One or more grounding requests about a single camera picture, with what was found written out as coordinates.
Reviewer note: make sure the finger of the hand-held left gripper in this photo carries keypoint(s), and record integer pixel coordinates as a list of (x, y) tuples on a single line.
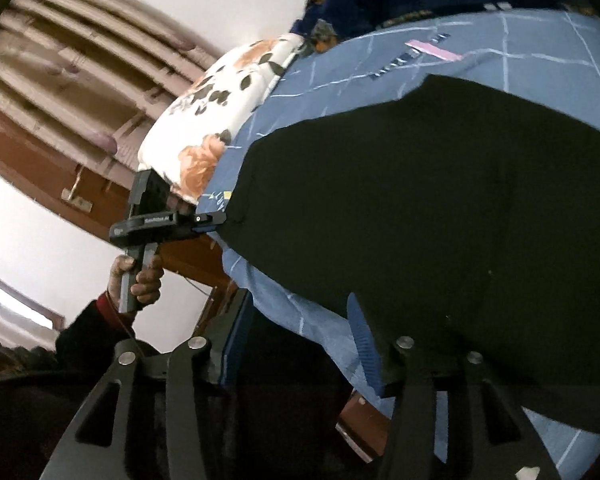
[(211, 218), (205, 230)]

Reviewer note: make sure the person's left forearm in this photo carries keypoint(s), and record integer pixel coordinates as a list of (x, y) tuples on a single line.
[(90, 325)]

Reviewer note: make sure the white floral pillow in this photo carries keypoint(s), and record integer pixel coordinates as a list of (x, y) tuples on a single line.
[(210, 105)]

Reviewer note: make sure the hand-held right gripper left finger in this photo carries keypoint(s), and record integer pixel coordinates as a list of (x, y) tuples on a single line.
[(230, 347)]

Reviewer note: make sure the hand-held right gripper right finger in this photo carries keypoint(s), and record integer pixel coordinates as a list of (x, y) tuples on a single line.
[(365, 345)]

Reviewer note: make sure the brown wooden panel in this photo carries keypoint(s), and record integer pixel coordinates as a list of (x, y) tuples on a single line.
[(30, 160)]

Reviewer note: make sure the person's left hand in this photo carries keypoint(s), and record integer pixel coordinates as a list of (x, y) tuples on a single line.
[(150, 280)]

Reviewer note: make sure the blue checked bedsheet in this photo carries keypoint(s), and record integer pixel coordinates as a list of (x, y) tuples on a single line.
[(340, 75)]

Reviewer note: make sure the pink beige curtain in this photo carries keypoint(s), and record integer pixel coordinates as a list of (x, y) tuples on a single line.
[(80, 45)]

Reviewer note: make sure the black pants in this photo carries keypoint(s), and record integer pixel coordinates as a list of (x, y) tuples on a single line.
[(430, 210)]

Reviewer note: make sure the metal bracket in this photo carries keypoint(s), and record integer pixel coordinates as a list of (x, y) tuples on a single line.
[(75, 195)]

